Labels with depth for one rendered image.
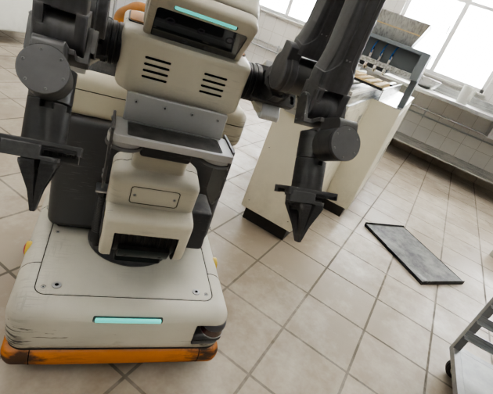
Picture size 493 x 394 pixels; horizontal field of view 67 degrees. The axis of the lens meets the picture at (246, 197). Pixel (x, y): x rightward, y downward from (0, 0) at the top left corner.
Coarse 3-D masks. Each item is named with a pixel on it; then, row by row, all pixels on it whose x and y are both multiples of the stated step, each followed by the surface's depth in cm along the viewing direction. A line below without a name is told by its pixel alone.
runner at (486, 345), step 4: (468, 332) 153; (472, 332) 153; (464, 336) 153; (468, 336) 154; (472, 336) 153; (476, 336) 152; (468, 340) 152; (472, 340) 153; (476, 340) 153; (480, 340) 152; (484, 340) 151; (476, 344) 151; (480, 344) 152; (484, 344) 152; (488, 344) 151; (492, 344) 150; (480, 348) 150; (484, 348) 151; (488, 348) 152; (492, 348) 151; (488, 352) 150; (492, 352) 150
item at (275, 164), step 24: (288, 120) 190; (360, 120) 235; (264, 144) 200; (288, 144) 194; (264, 168) 204; (288, 168) 198; (336, 168) 251; (264, 192) 208; (264, 216) 213; (288, 216) 206
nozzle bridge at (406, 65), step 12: (372, 36) 223; (408, 48) 217; (372, 60) 230; (384, 60) 232; (396, 60) 229; (408, 60) 226; (420, 60) 216; (396, 72) 226; (408, 72) 228; (420, 72) 218; (408, 84) 231; (408, 96) 233
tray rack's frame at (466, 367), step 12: (456, 360) 151; (468, 360) 153; (480, 360) 156; (456, 372) 145; (468, 372) 147; (480, 372) 150; (492, 372) 152; (456, 384) 140; (468, 384) 142; (480, 384) 144; (492, 384) 146
